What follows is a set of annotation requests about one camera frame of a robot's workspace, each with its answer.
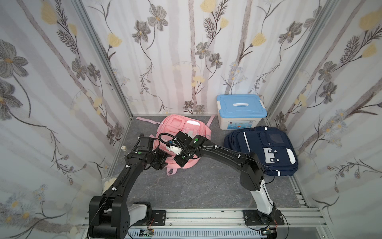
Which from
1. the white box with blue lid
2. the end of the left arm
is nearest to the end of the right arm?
the end of the left arm

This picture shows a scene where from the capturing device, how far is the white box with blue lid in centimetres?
102

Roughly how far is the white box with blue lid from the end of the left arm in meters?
0.49

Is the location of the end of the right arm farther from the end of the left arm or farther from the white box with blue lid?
the white box with blue lid
